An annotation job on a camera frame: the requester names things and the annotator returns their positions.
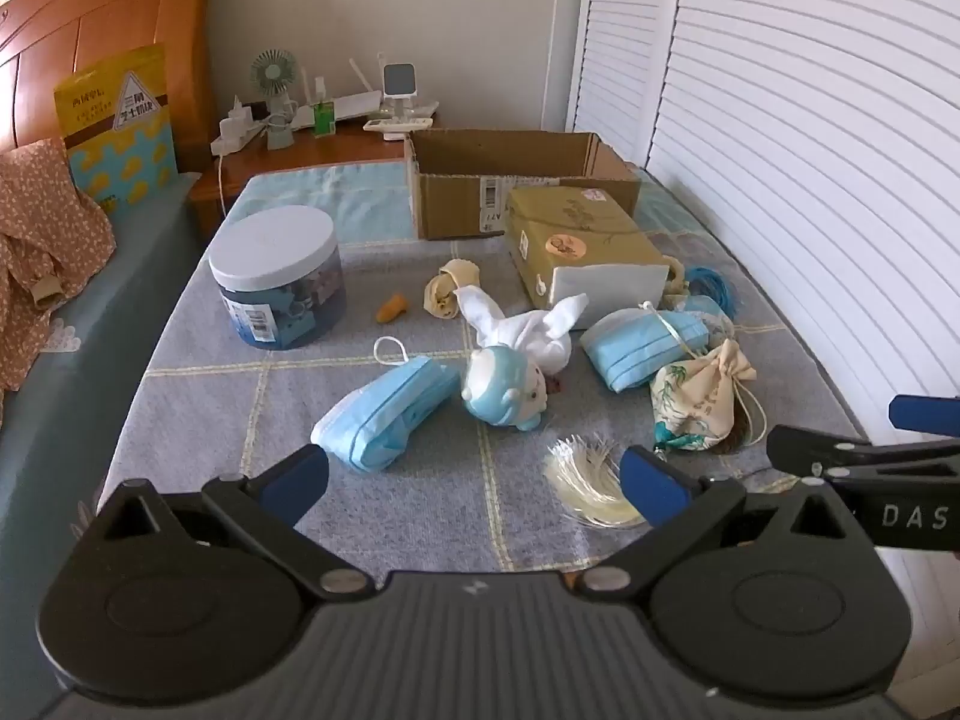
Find brown floral cloth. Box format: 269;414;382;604
0;136;119;392

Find narrow white louvered door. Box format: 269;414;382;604
566;0;687;166

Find white router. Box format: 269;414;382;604
289;56;385;132

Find white phone stand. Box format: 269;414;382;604
379;62;421;121

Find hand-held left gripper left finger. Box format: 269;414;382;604
79;444;376;602

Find wide white louvered door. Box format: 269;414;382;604
645;0;960;616

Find blue plush doll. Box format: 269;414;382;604
459;345;560;432

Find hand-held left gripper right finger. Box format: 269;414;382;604
574;445;863;593

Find brown cardboard box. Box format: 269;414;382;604
405;127;642;241

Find cream yellow cloth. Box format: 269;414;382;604
424;258;481;320

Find white bunny cloth toy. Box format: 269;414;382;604
452;285;591;376

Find clear jar with white lid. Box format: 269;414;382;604
208;206;344;351

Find wooden nightstand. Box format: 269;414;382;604
187;120;410;241

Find cream printed sachet pouch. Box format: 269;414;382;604
649;339;767;458

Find grey blue bed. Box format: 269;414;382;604
0;169;207;661

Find white power strip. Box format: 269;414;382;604
210;94;293;155

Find wooden headboard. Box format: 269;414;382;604
0;0;226;158

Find green bottle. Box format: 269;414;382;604
313;75;336;137

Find cream scrunchie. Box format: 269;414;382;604
660;259;689;312

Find blue cable coil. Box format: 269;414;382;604
686;265;740;320

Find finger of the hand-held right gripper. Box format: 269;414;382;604
889;395;960;436
766;426;960;482

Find olive yellow tissue pack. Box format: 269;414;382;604
502;186;672;316

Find yellow and blue packet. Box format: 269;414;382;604
52;43;179;212

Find blue face mask stack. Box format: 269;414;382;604
310;336;462;473
580;302;713;393

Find small green desk fan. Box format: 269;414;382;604
250;49;299;152

